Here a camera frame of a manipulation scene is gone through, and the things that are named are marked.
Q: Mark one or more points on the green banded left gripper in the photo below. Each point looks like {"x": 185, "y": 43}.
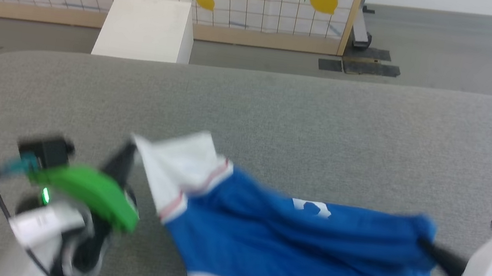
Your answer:
{"x": 89, "y": 188}

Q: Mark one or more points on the blue garment with striped trim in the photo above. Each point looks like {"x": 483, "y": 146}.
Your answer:
{"x": 287, "y": 254}

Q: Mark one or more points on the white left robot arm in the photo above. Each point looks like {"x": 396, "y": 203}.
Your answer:
{"x": 45, "y": 230}

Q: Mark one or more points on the white box cabinet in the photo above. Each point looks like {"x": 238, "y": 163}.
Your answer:
{"x": 145, "y": 30}

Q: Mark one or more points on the large dark floor tape patch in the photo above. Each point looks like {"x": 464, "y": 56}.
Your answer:
{"x": 371, "y": 69}

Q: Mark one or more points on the small dark floor tape patch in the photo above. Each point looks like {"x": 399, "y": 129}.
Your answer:
{"x": 330, "y": 65}

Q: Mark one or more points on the grey metal partition foot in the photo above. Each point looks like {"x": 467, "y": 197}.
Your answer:
{"x": 361, "y": 29}

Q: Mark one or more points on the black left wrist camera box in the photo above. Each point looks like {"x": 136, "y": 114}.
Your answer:
{"x": 49, "y": 151}

